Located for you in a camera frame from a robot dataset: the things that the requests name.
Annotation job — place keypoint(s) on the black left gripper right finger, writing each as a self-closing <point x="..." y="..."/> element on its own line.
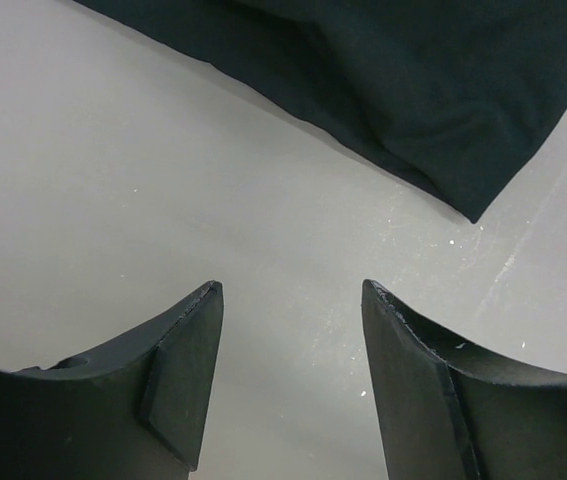
<point x="451" y="409"/>

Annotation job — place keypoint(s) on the black t shirt flower print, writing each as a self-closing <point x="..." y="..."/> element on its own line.
<point x="454" y="97"/>

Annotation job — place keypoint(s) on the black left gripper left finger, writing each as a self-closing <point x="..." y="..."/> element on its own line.
<point x="134" y="407"/>

